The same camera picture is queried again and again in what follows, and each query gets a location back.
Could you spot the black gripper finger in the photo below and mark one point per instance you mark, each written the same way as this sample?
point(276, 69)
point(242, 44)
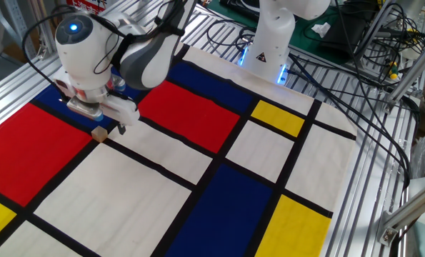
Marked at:
point(122, 129)

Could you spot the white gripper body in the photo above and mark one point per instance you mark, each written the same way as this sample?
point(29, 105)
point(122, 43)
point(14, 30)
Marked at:
point(123, 111)

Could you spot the small wooden block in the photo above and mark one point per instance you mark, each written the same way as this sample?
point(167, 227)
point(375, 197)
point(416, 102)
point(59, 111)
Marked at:
point(99, 134)

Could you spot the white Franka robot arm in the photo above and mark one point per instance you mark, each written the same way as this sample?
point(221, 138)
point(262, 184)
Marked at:
point(87, 60)

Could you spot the Mondrian pattern cloth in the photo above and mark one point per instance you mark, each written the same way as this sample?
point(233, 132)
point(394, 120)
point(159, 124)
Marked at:
point(126, 200)

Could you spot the red and white sign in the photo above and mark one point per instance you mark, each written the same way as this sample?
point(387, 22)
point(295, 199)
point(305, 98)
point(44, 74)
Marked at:
point(87, 4)

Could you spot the grey slotted shelf upright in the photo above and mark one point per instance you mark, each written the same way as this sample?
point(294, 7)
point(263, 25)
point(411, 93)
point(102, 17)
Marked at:
point(17, 21)

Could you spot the green table mat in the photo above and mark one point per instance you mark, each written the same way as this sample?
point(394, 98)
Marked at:
point(306, 44)

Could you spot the crumpled white paper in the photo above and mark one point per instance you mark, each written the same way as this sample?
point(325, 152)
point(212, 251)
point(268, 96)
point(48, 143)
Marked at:
point(321, 29)

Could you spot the black power box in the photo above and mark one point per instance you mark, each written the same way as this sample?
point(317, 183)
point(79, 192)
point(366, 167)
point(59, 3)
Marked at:
point(344, 32)

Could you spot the clear plastic bag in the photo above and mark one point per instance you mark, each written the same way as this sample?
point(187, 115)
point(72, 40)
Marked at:
point(423, 153)

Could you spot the aluminium frame post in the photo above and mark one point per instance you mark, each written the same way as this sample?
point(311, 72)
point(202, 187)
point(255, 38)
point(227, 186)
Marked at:
point(412, 68)

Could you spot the aluminium profile with bracket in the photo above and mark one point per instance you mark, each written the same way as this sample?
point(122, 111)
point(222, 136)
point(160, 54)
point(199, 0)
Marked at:
point(412, 210)

